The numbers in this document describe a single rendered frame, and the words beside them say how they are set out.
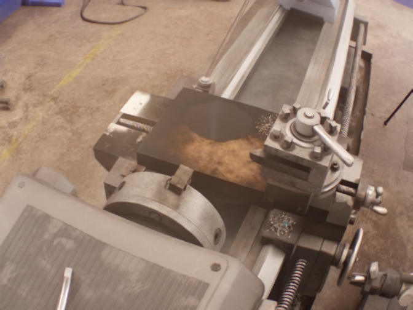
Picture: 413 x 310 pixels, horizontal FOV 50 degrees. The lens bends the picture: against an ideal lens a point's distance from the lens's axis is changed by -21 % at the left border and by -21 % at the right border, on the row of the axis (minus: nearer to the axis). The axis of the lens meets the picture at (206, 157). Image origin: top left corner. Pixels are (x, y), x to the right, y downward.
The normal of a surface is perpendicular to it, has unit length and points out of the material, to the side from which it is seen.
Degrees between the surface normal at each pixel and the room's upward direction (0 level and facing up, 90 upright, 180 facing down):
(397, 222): 0
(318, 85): 0
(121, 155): 0
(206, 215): 48
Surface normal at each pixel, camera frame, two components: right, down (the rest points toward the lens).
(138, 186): -0.28, -0.77
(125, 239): 0.04, -0.71
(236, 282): 0.68, -0.30
